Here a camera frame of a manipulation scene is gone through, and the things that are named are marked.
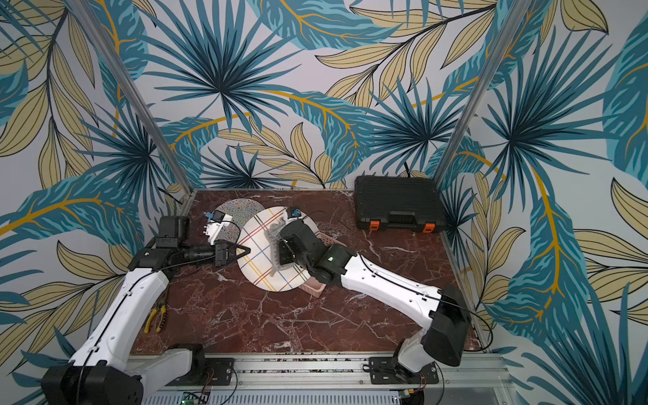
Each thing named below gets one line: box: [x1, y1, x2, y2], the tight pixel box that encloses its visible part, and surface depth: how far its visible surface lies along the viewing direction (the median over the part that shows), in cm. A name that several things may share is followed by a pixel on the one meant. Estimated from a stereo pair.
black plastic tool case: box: [354, 175, 446, 233], surface depth 112 cm
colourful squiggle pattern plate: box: [214, 198, 265, 243], surface depth 115 cm
